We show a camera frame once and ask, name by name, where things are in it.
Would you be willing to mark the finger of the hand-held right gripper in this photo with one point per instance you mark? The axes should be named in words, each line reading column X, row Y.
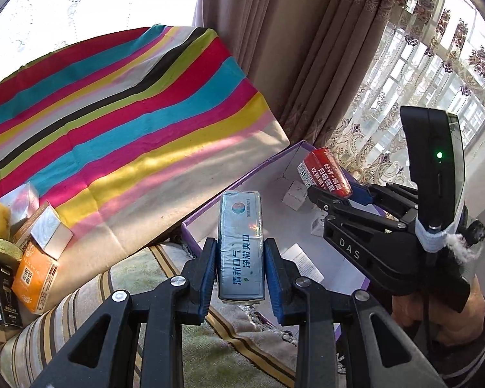
column 339, row 204
column 365, row 195

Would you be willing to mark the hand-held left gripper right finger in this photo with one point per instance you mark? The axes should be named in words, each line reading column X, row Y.
column 275, row 283

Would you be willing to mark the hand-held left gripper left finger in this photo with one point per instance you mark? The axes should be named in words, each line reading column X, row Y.
column 208, row 279

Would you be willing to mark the red packet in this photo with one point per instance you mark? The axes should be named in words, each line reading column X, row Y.
column 327, row 171

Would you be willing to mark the blue rectangular carton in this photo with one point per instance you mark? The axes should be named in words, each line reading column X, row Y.
column 240, row 250

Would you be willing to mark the purple cardboard box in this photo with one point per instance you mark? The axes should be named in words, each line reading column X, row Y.
column 275, row 169

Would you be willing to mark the silver taped box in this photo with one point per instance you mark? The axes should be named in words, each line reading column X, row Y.
column 50, row 232

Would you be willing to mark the person's right forearm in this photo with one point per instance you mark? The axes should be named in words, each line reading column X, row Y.
column 469, row 355

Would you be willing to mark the person's right hand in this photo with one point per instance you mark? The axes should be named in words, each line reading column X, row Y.
column 448, row 315

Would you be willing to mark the small white box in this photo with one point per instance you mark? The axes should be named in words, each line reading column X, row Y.
column 294, row 195
column 318, row 223

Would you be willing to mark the white paper card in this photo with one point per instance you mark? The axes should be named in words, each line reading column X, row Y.
column 303, row 264

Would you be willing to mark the embroidered lace curtain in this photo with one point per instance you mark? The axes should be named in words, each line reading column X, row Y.
column 420, row 48

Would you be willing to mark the brown pleated curtain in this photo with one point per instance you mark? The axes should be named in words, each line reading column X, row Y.
column 275, row 48

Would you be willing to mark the orange carton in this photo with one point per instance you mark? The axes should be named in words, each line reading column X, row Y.
column 34, row 279

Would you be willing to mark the rainbow striped cloth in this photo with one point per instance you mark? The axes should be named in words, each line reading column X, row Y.
column 145, row 109

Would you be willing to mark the white glossy box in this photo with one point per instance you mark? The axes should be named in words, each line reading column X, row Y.
column 18, row 202

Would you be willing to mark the black carton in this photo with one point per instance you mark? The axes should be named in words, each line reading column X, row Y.
column 2, row 295

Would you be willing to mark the green sponge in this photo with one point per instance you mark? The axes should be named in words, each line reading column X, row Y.
column 0, row 250

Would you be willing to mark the white sheer curtain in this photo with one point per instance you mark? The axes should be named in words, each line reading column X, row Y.
column 85, row 4

